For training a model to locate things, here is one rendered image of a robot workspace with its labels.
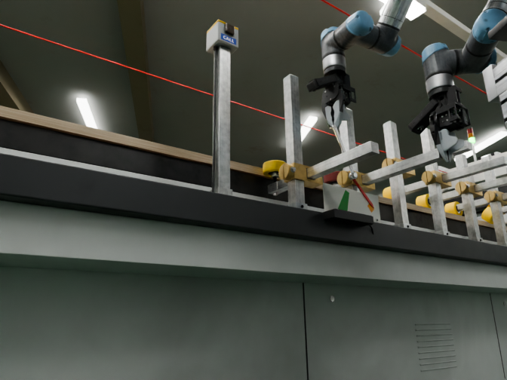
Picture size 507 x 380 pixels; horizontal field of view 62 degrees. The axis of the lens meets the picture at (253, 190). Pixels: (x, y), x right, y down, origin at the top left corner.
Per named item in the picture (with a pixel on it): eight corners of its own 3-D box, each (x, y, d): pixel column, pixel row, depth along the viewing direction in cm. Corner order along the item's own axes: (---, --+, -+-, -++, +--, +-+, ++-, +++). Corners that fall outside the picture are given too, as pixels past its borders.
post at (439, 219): (449, 240, 164) (431, 129, 179) (444, 240, 162) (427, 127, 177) (440, 242, 167) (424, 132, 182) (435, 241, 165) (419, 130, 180)
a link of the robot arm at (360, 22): (382, 16, 133) (357, 36, 142) (354, 4, 128) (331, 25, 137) (384, 37, 131) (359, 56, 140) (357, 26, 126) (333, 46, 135)
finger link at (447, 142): (458, 154, 113) (452, 123, 116) (437, 161, 118) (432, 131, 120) (464, 157, 115) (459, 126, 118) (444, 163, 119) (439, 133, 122)
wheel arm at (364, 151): (380, 157, 109) (378, 142, 110) (371, 154, 107) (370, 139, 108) (275, 197, 143) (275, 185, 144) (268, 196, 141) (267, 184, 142)
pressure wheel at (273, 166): (287, 197, 143) (287, 166, 147) (287, 191, 136) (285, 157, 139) (264, 198, 144) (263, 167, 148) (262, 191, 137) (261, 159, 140)
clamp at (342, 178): (376, 189, 144) (374, 176, 146) (348, 182, 137) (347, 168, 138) (363, 194, 148) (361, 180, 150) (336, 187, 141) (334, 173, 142)
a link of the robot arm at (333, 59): (333, 50, 135) (316, 63, 141) (335, 63, 134) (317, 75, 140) (350, 59, 139) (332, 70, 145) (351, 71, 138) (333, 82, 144)
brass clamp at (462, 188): (483, 195, 188) (482, 185, 190) (468, 190, 181) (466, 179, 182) (471, 198, 193) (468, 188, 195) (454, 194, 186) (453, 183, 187)
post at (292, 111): (305, 219, 122) (298, 75, 137) (296, 217, 120) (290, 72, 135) (297, 221, 125) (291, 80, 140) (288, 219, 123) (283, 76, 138)
